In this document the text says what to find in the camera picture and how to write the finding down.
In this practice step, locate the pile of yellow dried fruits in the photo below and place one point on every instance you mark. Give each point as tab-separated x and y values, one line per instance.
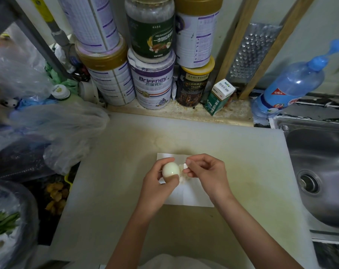
57	196

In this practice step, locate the blue plastic bottle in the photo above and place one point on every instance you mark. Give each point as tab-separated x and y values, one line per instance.
290	86

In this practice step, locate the person's left forearm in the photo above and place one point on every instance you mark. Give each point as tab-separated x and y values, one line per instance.
130	243

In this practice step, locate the person's right hand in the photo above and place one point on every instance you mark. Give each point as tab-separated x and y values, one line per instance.
214	179

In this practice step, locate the green label jar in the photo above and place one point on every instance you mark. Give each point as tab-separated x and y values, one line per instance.
150	34

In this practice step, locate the white paper sheet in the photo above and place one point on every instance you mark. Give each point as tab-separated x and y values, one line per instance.
194	197

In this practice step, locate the dark tin yellow lid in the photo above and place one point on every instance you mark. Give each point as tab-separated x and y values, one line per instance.
191	88

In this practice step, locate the person's right forearm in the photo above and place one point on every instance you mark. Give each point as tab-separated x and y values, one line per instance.
259	238

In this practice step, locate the blue plastic bag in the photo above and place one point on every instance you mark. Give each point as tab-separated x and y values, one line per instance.
32	103

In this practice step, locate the crumpled translucent plastic bag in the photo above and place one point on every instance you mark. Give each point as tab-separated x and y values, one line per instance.
66	123

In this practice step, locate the beige egg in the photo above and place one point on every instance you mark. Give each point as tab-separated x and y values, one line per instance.
171	169

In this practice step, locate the grey metal pipe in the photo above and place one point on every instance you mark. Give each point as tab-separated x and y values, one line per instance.
57	30

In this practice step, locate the white purple tin gold lid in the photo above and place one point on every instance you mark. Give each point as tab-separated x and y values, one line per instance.
88	23
196	39
113	81

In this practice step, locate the dark glossy bag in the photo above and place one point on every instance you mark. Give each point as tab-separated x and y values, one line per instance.
15	163

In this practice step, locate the green white small carton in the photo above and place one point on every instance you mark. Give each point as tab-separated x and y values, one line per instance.
216	100

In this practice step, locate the grey metal shelf rack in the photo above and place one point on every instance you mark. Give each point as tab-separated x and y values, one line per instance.
35	33

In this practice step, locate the small white cap bottle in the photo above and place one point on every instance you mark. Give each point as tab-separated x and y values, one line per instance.
60	92

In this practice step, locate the clear plastic bag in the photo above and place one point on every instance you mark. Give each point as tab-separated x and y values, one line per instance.
18	75

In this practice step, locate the white tape roll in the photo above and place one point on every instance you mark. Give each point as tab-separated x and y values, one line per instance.
88	91

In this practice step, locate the yellow green basket rim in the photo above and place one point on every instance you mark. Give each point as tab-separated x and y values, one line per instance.
68	180

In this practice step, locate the green plastic bag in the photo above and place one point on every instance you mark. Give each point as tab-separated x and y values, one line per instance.
56	77

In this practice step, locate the small panda toy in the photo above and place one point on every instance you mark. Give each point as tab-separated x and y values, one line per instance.
8	103

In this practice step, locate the white plastic cutting board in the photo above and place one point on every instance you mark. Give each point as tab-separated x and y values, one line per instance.
256	170

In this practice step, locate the clear bag with greens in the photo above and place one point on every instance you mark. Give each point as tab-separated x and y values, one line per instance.
15	235

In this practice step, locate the person's left hand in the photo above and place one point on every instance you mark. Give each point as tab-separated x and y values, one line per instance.
152	196

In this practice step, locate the person's white shirt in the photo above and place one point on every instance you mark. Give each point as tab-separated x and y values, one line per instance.
180	263

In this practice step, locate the white foil pouch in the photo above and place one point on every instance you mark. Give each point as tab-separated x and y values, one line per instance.
174	90

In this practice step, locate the steel sink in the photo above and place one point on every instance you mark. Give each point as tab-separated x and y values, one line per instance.
326	154

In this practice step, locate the white tin purple band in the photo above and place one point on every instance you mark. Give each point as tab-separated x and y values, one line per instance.
152	85

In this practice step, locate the metal grater wooden frame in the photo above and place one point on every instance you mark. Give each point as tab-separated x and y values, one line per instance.
253	50

